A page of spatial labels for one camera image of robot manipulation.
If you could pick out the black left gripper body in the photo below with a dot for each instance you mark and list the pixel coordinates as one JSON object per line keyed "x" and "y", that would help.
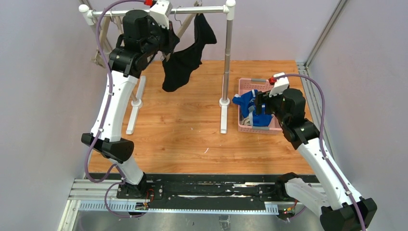
{"x": 172, "y": 39}

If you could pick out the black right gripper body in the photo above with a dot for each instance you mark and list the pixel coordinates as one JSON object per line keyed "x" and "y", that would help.
{"x": 261, "y": 104}

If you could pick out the beige hanger with black underwear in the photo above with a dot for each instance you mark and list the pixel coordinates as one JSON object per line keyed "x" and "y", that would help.
{"x": 183, "y": 26}

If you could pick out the blue underwear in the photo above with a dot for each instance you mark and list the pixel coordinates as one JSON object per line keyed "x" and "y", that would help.
{"x": 247, "y": 107}

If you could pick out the black underwear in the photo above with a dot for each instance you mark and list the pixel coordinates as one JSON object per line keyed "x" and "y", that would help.
{"x": 180, "y": 65}

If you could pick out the beige clip hanger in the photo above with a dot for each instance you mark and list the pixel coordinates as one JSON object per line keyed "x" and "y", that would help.
{"x": 117, "y": 20}

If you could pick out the grey white underwear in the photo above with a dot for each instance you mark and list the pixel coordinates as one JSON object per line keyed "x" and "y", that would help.
{"x": 247, "y": 121}

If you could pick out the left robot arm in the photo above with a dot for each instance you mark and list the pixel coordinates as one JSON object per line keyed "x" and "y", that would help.
{"x": 145, "y": 34}

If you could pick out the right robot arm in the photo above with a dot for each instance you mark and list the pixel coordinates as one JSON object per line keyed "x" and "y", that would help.
{"x": 340, "y": 207}

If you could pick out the empty beige hanger left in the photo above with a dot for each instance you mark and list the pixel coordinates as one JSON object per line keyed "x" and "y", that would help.
{"x": 103, "y": 29}

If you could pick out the pink plastic basket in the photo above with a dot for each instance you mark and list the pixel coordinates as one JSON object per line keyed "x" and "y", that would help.
{"x": 245, "y": 85}

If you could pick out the metal clothes rack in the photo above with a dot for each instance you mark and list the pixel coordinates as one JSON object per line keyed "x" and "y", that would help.
{"x": 92, "y": 16}

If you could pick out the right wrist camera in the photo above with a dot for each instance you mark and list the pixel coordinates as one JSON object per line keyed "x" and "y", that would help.
{"x": 279, "y": 83}

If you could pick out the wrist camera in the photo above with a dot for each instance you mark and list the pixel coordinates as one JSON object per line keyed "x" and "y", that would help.
{"x": 160, "y": 11}
{"x": 279, "y": 83}

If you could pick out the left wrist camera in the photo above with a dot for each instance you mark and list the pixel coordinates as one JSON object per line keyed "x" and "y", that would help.
{"x": 160, "y": 11}

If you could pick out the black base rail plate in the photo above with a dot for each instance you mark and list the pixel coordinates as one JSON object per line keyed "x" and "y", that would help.
{"x": 209, "y": 192}

